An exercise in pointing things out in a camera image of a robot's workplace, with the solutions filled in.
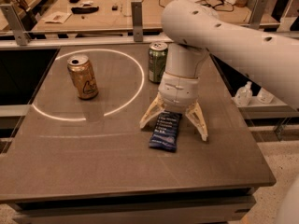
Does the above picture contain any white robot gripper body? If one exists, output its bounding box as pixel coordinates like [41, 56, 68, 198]
[158, 73, 199, 113]

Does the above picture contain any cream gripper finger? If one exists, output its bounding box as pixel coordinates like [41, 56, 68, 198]
[139, 93, 165, 129]
[185, 101, 208, 142]

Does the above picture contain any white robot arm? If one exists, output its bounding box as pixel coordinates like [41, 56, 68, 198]
[139, 0, 299, 141]

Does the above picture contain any blue rxbar blueberry wrapper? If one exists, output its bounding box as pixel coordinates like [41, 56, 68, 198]
[149, 111, 181, 152]

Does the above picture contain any green soda can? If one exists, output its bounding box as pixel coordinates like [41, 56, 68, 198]
[149, 41, 168, 83]

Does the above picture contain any clear sanitizer bottle left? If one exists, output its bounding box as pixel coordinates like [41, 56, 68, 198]
[235, 81, 252, 106]

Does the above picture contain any clear sanitizer bottle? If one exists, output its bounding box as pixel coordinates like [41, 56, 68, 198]
[235, 81, 252, 106]
[257, 88, 274, 105]

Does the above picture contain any clear sanitizer bottle right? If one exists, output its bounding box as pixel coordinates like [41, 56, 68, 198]
[257, 88, 274, 105]

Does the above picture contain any gold soda can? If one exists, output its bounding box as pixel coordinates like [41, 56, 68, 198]
[67, 54, 98, 100]

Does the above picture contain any black tool on bench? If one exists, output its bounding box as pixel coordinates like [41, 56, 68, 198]
[71, 7, 99, 14]

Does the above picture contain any small paper card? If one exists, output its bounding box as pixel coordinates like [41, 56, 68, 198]
[43, 11, 71, 24]

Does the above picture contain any middle metal bracket post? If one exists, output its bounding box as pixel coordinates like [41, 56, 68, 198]
[131, 1, 143, 42]

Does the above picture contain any metal bracket post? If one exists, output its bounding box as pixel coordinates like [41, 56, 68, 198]
[249, 0, 268, 36]
[131, 1, 143, 42]
[0, 4, 30, 46]

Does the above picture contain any black cable on bench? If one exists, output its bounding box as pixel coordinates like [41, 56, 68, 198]
[158, 0, 235, 13]

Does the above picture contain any right metal bracket post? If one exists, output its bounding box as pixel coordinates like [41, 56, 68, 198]
[249, 0, 268, 36]

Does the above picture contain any left metal bracket post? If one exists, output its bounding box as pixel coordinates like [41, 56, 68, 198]
[0, 4, 30, 46]

